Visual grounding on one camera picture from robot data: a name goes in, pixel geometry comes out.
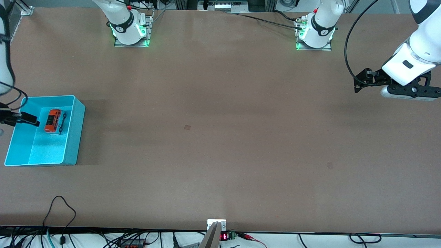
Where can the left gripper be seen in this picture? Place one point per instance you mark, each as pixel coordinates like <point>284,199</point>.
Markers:
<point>377,78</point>

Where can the orange toy bus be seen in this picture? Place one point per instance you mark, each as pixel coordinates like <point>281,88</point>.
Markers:
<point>53,121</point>

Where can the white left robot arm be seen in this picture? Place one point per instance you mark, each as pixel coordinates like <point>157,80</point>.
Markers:
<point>320,24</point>

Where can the blue plastic box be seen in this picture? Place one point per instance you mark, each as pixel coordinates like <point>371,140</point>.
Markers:
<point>48,148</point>

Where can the orange black device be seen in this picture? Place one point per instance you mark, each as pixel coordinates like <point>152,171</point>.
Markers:
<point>132,244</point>

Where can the white lit device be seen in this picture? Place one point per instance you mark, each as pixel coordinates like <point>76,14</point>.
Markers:
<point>224,6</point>

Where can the red clip lead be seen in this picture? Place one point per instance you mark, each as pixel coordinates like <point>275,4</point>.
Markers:
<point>249,237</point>

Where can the green terminal block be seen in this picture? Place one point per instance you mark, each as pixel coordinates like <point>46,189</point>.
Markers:
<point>232,235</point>

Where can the red digit display module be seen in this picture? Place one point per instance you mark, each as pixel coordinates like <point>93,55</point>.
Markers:
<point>224,236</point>

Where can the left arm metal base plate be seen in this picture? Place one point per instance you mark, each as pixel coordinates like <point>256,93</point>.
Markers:
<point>327,47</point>

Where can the aluminium corner bracket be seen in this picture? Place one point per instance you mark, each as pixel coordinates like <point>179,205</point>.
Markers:
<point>27,9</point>

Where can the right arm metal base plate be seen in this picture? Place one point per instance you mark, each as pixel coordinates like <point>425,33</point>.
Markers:
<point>149,27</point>

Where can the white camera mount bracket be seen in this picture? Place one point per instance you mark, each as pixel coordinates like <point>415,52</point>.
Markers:
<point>211,222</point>

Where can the grey camera mount bar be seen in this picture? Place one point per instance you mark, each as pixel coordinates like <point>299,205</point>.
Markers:
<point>212,237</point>

